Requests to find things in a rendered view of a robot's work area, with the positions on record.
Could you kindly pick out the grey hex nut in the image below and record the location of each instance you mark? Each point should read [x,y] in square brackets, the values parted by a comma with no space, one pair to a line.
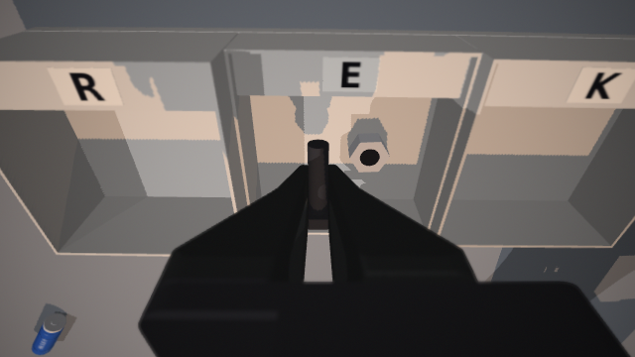
[368,152]

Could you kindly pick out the row of three labelled bins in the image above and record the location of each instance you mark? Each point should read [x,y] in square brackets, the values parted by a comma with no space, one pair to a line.
[146,173]

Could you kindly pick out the blue aa battery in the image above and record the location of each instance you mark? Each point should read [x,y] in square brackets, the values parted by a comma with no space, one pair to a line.
[49,333]

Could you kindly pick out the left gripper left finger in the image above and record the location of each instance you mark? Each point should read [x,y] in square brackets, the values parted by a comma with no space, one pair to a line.
[254,242]

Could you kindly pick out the black hex bolt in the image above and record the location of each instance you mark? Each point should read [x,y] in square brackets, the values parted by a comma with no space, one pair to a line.
[318,154]

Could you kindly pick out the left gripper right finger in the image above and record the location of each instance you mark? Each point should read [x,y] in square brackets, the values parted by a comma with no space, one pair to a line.
[382,244]

